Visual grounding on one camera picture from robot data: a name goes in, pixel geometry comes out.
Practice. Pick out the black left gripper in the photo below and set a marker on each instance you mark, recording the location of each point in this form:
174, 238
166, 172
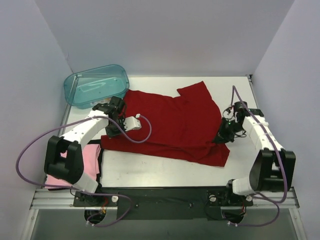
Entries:
113, 130

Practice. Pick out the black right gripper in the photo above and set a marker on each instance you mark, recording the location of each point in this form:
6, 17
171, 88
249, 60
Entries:
222, 135

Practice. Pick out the red t shirt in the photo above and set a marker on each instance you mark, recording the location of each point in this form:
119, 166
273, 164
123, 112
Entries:
181, 127

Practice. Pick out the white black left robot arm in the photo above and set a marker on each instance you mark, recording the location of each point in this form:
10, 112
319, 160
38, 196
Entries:
64, 154

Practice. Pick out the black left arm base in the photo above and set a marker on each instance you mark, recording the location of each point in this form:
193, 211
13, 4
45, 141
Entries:
84, 200

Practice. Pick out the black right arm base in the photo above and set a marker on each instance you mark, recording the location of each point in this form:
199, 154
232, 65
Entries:
223, 196

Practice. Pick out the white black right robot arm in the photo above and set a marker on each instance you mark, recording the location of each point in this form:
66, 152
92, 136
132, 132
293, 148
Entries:
273, 167

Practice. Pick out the teal transparent plastic bin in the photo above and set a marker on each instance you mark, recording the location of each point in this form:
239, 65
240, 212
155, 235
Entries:
84, 89

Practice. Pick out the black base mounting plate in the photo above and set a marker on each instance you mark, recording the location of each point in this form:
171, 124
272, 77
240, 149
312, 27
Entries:
162, 205

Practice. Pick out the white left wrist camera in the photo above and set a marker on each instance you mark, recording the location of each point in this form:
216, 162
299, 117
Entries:
132, 123

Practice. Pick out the aluminium frame rail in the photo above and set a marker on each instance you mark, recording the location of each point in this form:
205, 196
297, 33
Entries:
63, 199

